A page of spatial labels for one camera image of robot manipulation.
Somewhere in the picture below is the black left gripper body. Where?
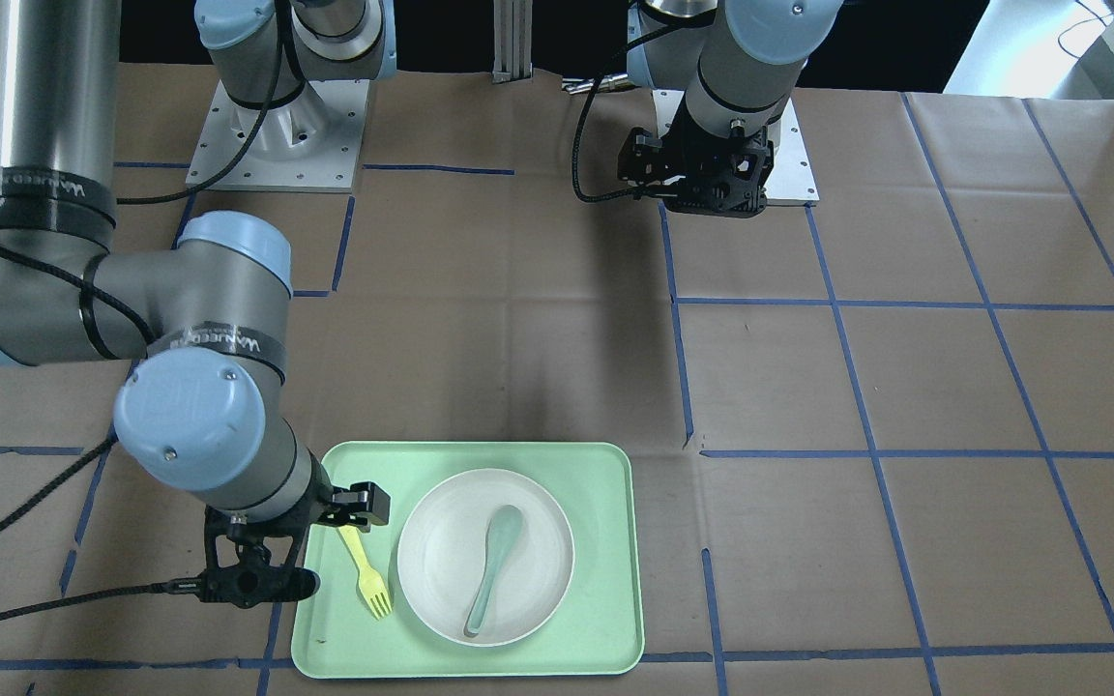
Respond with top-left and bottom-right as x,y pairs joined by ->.
616,128 -> 775,218

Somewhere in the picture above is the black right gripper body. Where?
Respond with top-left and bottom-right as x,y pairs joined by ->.
201,503 -> 321,608

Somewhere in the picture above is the yellow plastic fork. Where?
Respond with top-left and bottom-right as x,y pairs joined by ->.
336,525 -> 393,620

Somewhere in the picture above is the white round plate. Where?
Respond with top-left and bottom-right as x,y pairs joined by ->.
395,470 -> 576,648

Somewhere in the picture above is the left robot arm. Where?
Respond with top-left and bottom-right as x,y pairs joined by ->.
616,1 -> 841,218

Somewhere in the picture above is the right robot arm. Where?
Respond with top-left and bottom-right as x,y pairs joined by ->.
0,1 -> 390,623

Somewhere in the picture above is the light green plastic spoon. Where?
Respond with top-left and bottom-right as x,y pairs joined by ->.
463,504 -> 522,638

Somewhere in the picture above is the green plastic tray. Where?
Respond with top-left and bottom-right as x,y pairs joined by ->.
291,441 -> 644,679

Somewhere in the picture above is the brown paper table cover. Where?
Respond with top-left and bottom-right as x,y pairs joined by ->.
0,73 -> 1114,695

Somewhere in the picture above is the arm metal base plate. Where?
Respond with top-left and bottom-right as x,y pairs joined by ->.
186,80 -> 372,193
651,91 -> 821,208

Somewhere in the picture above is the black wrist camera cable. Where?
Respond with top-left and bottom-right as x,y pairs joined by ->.
571,19 -> 674,204

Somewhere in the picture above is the aluminium frame post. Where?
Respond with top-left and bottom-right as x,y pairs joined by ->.
490,0 -> 534,84

